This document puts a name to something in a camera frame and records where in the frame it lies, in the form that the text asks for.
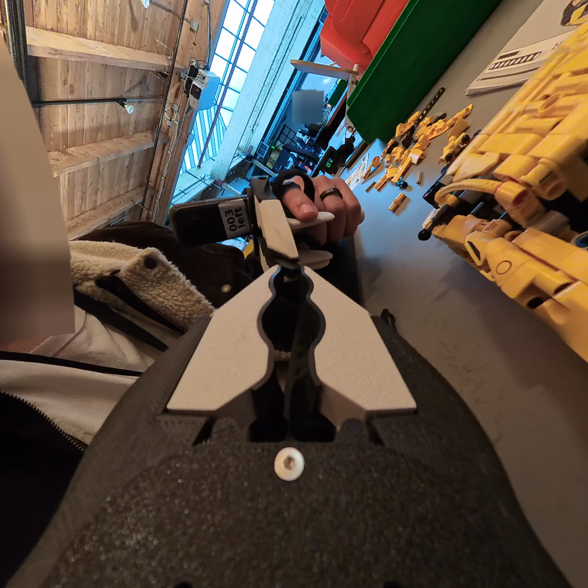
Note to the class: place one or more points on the ceiling junction box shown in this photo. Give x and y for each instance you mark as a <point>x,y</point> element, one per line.
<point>204,87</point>

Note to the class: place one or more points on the yellow brick car model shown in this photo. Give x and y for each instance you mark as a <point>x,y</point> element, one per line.
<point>528,151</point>

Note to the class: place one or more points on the wooden frame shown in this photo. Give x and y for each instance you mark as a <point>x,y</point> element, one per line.
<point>321,69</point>

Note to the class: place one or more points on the black electronic device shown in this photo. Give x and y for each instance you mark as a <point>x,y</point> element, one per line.
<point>330,160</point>

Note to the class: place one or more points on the person's left hand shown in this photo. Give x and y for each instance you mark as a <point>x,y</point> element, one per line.
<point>340,206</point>

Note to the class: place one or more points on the person's pale trousers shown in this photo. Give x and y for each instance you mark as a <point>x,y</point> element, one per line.
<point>69,395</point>

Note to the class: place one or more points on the pile of yellow brick pieces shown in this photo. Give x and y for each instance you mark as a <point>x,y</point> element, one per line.
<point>432,128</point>

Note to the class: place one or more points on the green storage bin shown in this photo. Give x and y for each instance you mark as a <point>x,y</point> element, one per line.
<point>413,69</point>

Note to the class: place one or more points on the red storage bin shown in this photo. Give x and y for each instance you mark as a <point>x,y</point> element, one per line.
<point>358,27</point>

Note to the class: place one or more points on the sticker sheet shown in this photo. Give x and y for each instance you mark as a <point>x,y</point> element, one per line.
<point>357,170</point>

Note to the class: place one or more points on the black beam with holes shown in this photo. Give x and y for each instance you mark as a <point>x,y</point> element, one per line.
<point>432,103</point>

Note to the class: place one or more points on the person's dark jacket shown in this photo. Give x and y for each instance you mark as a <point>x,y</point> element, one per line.
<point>220,266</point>

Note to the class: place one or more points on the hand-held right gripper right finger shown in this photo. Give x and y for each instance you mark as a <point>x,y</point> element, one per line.
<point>363,367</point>

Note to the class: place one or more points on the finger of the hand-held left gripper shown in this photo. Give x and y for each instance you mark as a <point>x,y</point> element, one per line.
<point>278,229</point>

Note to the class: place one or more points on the instruction booklet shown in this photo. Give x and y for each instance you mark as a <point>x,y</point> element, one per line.
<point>528,27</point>

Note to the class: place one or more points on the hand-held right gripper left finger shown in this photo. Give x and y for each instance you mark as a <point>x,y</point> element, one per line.
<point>220,367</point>

